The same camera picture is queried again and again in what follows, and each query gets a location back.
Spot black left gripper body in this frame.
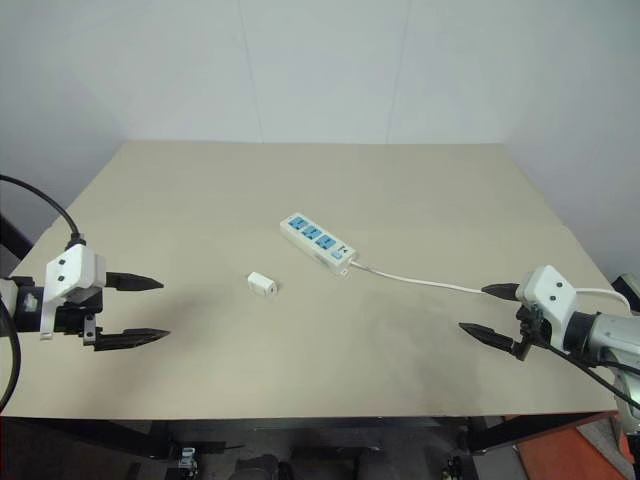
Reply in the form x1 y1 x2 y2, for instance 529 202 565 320
53 272 113 352

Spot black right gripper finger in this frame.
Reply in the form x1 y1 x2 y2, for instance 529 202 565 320
480 281 520 302
458 322 517 353

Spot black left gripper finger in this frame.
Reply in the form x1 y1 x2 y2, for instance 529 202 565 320
93 327 173 353
106 272 166 294

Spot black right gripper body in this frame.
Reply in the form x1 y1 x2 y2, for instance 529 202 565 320
511 304 547 362

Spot small white plug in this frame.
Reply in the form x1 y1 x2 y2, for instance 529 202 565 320
246 270 281 296

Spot white power strip blue sockets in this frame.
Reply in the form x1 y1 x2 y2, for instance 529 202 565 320
278 211 359 278

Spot red floor mat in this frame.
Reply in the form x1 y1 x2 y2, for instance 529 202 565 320
517 422 640 480

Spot dark rounded shape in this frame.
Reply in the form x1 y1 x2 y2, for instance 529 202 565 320
233 451 294 480

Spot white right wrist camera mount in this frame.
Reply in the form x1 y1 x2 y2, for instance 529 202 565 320
514 264 582 347

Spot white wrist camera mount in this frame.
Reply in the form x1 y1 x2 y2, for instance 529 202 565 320
38 243 108 342
514 264 582 347

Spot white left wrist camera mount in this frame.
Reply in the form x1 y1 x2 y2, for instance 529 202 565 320
38 243 108 342

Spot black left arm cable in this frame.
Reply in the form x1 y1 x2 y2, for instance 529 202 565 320
0 174 89 417

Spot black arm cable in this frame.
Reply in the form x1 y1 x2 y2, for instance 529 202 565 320
0 174 89 417
540 339 640 399

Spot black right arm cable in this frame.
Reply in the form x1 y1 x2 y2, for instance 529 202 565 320
540 339 640 399

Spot white power cable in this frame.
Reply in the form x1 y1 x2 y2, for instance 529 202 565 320
348 258 633 315

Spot dark frame beside table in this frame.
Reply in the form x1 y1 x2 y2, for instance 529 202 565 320
0 210 37 267

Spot black table frame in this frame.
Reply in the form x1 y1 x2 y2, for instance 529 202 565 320
0 412 622 462

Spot metal caster bracket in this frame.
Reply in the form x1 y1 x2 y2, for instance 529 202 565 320
177 445 200 472

